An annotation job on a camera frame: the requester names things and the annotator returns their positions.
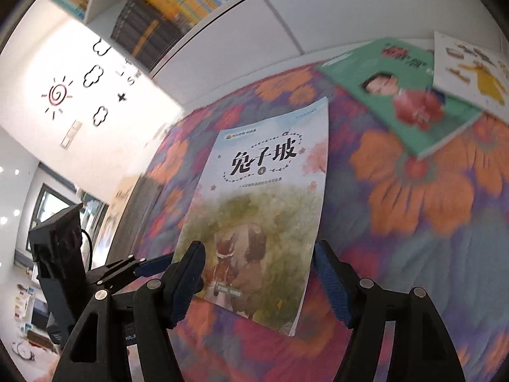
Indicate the dark framed window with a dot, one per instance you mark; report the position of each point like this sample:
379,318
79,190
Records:
47,203

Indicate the pale blue book green meadow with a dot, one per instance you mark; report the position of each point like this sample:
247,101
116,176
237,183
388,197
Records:
258,191

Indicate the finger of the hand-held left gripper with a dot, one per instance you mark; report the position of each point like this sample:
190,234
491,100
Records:
153,265

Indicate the white bookshelf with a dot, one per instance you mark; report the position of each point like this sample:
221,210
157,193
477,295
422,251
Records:
318,8

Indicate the small black cloud wall decal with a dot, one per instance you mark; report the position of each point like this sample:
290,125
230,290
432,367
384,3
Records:
100,115

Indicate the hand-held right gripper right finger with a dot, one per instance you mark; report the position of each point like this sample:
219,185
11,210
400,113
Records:
334,282

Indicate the red sun wall decal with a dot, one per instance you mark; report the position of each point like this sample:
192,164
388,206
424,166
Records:
57,95

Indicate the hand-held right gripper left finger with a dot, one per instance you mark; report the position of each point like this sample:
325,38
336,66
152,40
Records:
191,278

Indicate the medium black cloud wall decal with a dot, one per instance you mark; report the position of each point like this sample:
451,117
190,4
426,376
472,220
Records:
93,76

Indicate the white book yellow robed figure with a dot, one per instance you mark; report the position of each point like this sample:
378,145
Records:
477,75

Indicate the floral blanket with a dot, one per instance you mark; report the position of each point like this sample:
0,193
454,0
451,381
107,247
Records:
417,227

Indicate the large black cloud wall decal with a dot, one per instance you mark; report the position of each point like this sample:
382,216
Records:
100,46

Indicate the group of ceiling spotlights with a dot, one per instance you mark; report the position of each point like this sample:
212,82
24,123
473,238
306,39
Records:
16,171

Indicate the black bird wall decal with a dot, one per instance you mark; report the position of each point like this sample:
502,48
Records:
122,96

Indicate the white wall switch panel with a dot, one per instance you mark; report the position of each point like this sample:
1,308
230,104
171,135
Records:
71,133

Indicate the green book boy red robe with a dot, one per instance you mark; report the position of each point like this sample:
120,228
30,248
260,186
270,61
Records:
397,87

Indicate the black lettering wall decal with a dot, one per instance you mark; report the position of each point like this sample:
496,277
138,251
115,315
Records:
129,73

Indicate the row of black and yellow books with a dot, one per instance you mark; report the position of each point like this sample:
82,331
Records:
171,12

